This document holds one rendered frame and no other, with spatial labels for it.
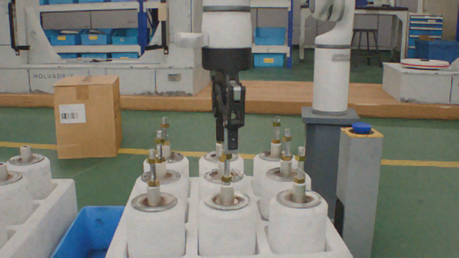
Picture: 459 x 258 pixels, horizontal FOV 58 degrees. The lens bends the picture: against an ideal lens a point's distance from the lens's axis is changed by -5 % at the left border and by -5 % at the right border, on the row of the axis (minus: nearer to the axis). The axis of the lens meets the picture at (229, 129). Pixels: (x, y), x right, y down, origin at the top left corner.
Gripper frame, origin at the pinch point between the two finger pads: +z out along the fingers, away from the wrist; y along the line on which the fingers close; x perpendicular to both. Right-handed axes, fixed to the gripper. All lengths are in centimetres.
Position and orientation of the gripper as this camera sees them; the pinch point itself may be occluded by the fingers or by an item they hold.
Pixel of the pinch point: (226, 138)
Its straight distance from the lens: 68.1
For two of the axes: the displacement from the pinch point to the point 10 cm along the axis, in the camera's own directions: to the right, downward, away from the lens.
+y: -2.2, -2.3, 9.5
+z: 0.0, 9.7, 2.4
